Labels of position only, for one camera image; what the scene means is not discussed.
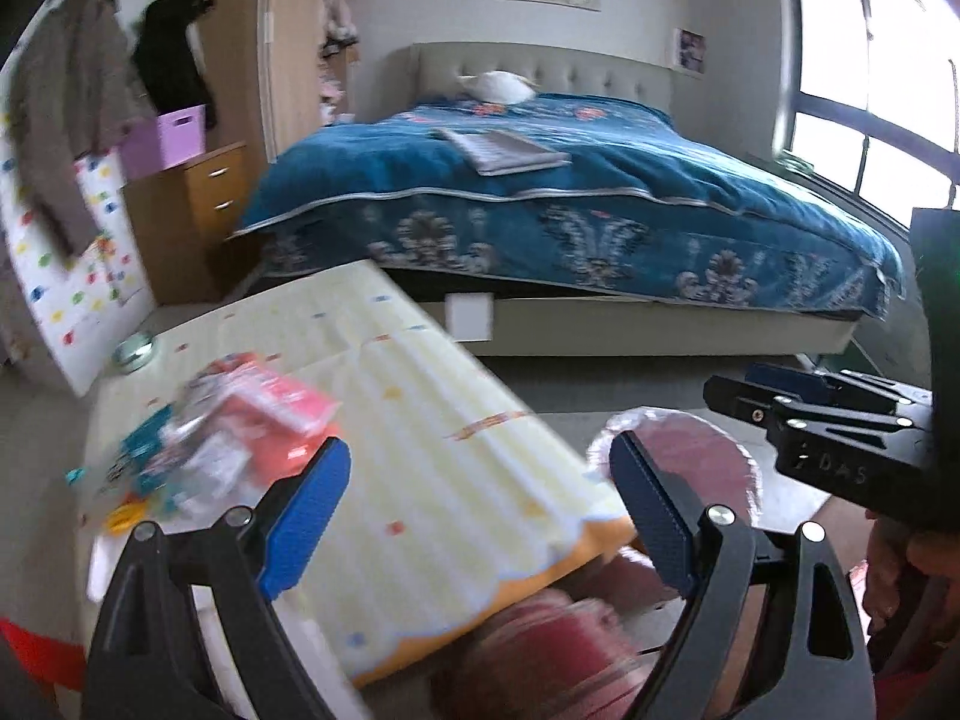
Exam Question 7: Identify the wooden nightstand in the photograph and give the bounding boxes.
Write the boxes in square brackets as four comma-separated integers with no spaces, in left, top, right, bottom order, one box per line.
[122,141,260,305]

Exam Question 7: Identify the large window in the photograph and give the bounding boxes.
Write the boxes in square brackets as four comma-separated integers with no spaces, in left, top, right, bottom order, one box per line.
[772,0,960,230]

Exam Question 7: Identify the folded grey cloth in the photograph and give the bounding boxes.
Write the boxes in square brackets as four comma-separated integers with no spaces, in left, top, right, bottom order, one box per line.
[435,127,572,177]

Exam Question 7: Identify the white square label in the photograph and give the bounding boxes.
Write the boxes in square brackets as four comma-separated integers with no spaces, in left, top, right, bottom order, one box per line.
[446,294,494,342]

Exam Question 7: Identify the yellow wrapper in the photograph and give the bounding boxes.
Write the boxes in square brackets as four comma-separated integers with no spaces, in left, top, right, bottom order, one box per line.
[105,502,162,533]

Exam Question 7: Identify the wooden wardrobe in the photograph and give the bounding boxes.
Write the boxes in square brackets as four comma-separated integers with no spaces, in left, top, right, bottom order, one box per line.
[169,0,357,166]

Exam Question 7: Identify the black garment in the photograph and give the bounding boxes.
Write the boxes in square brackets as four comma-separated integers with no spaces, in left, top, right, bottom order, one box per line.
[131,0,220,132]

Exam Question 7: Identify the grey coat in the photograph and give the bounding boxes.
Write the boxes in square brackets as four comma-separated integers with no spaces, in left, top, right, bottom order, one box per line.
[11,0,155,260]

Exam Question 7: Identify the red plaid cloth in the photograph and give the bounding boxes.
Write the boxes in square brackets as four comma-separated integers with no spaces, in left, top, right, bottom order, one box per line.
[431,589,661,720]

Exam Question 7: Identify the red strap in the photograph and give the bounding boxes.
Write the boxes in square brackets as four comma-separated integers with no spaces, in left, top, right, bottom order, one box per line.
[0,615,91,691]

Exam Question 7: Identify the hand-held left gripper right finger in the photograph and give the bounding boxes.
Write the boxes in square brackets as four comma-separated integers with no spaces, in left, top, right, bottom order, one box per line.
[609,429,877,720]

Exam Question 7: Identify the beige upholstered bed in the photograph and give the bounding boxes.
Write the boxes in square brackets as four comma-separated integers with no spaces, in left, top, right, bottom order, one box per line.
[229,41,908,361]

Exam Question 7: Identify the person's right hand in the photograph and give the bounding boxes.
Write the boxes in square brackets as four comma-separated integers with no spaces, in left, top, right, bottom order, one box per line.
[862,514,960,646]

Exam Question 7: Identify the white printed packet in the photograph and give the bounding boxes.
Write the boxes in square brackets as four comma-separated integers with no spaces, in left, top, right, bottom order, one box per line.
[161,427,256,518]

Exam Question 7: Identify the small wall photo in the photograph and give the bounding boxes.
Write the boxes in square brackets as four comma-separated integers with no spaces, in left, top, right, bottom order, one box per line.
[673,28,707,76]

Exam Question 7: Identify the red snack packet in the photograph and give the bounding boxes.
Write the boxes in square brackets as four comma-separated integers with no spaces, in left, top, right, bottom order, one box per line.
[191,360,342,481]

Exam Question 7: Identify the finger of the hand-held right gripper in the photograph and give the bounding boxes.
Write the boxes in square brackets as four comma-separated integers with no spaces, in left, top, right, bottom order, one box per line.
[703,373,938,520]
[745,362,935,412]

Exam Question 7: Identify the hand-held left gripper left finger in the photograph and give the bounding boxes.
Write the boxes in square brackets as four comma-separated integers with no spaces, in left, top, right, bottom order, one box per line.
[82,435,353,720]

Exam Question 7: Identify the white dotted board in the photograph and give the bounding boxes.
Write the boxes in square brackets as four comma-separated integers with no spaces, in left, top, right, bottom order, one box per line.
[0,112,158,398]

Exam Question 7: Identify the pink storage box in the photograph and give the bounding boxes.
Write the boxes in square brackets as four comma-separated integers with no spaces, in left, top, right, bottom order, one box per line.
[120,106,207,175]

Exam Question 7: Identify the yellow dotted play mat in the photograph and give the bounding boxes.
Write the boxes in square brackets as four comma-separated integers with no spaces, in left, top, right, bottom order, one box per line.
[82,261,638,691]

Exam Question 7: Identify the teal packet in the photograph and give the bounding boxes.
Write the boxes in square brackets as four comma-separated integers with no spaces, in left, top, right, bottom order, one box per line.
[120,405,181,466]

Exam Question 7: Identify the trash bin with pink bag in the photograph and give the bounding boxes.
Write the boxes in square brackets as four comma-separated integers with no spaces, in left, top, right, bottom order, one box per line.
[585,405,762,616]

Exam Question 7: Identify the white pillow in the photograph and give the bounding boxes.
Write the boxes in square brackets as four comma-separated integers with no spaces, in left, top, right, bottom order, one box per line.
[457,71,539,104]

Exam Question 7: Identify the hanging pink clothes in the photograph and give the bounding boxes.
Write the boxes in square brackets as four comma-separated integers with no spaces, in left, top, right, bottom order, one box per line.
[316,0,359,125]

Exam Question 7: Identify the blue floral blanket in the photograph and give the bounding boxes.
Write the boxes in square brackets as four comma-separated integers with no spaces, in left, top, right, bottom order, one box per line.
[229,94,908,320]

